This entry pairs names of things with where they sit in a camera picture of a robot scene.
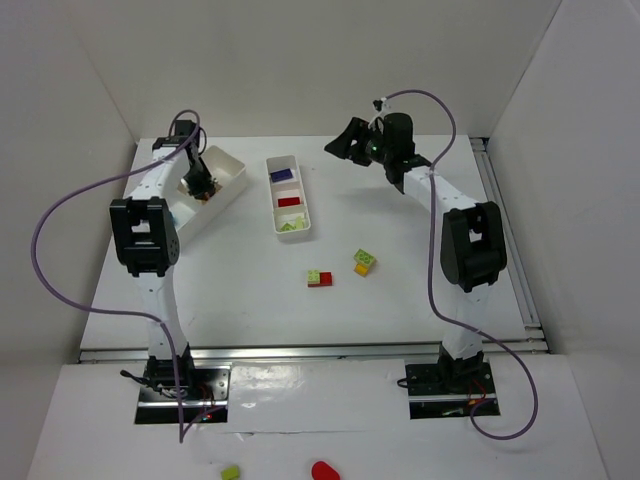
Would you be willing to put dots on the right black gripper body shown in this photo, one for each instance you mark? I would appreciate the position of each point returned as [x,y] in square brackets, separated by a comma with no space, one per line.
[357,142]

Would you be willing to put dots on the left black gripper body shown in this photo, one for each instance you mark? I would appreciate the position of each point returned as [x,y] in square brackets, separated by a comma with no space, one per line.
[200,182]

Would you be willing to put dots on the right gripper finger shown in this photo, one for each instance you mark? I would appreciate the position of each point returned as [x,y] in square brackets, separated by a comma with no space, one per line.
[359,153]
[356,130]

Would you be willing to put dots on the red yellow purple lego stack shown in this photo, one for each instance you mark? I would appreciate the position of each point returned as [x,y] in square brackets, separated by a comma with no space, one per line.
[208,193]

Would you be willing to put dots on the purple lego brick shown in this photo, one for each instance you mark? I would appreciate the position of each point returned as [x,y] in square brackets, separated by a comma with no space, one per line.
[281,175]

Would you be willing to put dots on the red lego brick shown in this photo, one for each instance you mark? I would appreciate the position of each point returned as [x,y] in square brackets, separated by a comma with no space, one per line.
[288,202]

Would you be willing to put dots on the lime lego brick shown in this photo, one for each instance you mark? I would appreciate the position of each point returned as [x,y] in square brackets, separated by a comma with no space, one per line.
[294,224]

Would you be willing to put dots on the lime and red lego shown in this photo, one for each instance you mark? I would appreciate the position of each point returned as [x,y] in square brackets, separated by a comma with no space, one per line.
[317,278]

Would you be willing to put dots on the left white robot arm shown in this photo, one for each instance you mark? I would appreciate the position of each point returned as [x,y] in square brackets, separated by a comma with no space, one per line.
[145,228]

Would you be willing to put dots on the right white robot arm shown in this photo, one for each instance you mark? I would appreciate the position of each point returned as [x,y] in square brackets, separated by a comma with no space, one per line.
[468,246]

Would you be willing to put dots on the left white compartment tray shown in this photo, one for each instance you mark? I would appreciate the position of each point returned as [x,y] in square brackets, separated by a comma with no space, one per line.
[190,215]

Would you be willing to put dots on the white compartment tray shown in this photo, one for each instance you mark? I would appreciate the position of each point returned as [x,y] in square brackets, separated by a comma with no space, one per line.
[190,215]
[290,211]

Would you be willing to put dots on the centre white compartment tray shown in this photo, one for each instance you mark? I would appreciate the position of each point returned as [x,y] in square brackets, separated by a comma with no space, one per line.
[290,211]

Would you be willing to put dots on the lime and yellow lego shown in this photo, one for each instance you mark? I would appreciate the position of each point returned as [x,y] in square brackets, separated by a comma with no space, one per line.
[364,261]

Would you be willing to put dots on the lime lego foreground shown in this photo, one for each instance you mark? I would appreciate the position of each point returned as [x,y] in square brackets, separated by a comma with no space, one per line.
[230,473]

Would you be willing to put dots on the red oval lego foreground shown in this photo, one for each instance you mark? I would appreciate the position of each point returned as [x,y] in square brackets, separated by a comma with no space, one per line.
[321,470]

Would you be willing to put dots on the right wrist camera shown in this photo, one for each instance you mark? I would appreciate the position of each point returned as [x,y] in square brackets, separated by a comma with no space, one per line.
[381,108]

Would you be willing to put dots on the front aluminium rail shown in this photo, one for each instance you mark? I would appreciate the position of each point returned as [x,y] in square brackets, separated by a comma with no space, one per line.
[273,354]

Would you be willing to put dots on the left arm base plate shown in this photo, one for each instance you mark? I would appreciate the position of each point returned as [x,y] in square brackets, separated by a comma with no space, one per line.
[204,392]

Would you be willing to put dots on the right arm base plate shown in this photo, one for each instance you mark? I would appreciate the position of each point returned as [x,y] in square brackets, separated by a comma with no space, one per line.
[429,397]

